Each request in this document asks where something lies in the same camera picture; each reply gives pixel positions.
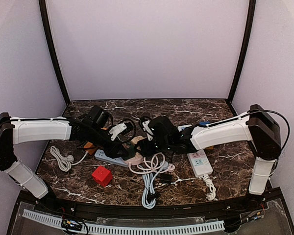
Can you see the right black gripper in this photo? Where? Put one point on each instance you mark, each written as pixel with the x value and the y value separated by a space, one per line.
pixel 147 143

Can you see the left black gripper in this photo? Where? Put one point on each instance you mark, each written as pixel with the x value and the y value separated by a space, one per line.
pixel 118 149

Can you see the white power strip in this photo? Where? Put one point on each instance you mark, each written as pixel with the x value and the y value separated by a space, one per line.
pixel 196 155

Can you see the blue cube socket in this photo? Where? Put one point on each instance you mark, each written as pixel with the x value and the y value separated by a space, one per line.
pixel 204 123

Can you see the light blue power strip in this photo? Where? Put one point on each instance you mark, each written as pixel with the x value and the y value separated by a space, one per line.
pixel 100 155

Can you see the black plug adapter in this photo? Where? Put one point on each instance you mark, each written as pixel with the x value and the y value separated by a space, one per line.
pixel 165 178

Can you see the red cube socket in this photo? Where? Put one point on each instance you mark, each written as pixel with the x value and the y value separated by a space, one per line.
pixel 102 176

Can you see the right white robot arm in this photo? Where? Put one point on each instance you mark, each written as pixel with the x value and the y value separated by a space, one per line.
pixel 255 125

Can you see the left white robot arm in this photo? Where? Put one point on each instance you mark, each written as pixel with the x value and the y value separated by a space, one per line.
pixel 14 130

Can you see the pink round socket base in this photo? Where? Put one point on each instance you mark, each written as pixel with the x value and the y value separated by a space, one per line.
pixel 136 160

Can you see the beige cube socket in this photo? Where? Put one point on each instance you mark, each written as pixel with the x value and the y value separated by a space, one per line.
pixel 136 139

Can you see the orange power strip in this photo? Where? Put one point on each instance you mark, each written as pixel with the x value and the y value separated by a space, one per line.
pixel 89 146

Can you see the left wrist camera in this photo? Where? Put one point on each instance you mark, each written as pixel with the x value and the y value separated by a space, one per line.
pixel 97 117

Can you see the black front rail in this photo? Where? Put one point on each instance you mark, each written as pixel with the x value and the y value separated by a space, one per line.
pixel 222 209

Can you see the white slotted cable duct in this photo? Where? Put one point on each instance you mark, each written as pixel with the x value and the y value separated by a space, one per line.
pixel 95 229

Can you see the left black frame post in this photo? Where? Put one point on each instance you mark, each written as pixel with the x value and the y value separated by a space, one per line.
pixel 52 50

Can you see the black frame post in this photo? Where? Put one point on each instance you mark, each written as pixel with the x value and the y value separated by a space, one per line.
pixel 52 50
pixel 243 50

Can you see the right black frame post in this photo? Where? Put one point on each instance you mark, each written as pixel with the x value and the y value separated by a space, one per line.
pixel 243 50

